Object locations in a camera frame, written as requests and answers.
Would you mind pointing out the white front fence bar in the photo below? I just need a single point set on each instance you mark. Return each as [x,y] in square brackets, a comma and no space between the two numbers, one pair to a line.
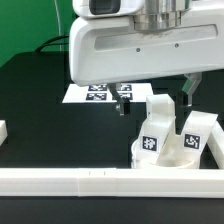
[113,182]

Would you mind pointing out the white left fence bar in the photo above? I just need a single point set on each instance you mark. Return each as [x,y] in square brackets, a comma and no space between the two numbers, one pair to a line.
[3,131]

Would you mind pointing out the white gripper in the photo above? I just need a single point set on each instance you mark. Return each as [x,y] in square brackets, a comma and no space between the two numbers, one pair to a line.
[112,41]

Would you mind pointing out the white round stool seat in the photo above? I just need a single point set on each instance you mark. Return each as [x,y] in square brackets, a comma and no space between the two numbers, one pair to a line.
[167,161]

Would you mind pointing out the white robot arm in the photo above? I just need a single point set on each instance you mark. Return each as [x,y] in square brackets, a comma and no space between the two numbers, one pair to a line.
[112,41]

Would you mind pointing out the white marker sheet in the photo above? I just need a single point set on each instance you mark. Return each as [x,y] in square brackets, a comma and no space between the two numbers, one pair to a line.
[135,92]

